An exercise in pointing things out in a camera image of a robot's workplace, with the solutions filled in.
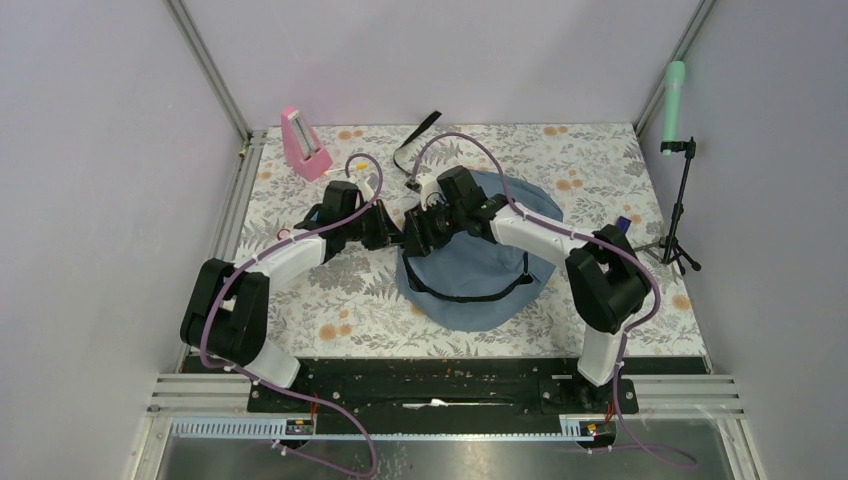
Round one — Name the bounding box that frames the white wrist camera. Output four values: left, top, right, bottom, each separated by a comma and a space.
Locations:
405, 173, 445, 211
353, 173, 379, 202

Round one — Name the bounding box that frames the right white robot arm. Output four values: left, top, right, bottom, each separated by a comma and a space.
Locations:
398, 167, 652, 414

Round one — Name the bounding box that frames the white orange pen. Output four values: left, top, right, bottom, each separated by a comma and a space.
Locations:
323, 162, 368, 176

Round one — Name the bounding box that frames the purple cable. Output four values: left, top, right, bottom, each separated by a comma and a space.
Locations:
407, 132, 700, 472
198, 153, 386, 480

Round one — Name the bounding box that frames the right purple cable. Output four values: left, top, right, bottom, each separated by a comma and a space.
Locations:
407, 132, 700, 472

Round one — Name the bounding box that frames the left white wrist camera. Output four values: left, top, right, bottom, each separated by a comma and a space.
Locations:
353, 173, 379, 202

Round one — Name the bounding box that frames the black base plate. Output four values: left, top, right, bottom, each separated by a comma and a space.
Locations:
248, 356, 710, 437

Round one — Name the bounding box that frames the black microphone tripod stand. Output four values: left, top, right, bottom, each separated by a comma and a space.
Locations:
634, 137, 702, 276

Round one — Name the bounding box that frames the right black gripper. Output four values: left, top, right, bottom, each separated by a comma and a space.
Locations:
403, 198, 466, 259

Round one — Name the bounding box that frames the blue-grey student backpack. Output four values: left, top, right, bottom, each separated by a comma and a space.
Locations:
396, 170, 563, 332

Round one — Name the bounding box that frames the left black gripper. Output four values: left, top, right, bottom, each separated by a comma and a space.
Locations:
342, 199, 407, 251

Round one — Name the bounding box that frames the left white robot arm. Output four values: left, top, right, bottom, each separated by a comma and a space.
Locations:
179, 181, 402, 411

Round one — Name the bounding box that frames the small purple eraser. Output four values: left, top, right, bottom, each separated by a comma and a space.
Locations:
615, 216, 632, 232

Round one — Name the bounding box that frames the floral table mat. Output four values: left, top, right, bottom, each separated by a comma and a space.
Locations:
210, 123, 709, 360

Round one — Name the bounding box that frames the mint green microphone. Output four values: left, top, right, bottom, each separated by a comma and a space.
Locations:
661, 61, 686, 156

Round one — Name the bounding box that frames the pink metronome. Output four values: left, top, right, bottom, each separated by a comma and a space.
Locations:
281, 107, 333, 182

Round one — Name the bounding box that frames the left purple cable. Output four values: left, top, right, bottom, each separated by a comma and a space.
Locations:
198, 153, 386, 480

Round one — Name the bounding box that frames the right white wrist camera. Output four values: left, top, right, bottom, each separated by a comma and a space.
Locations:
405, 173, 445, 211

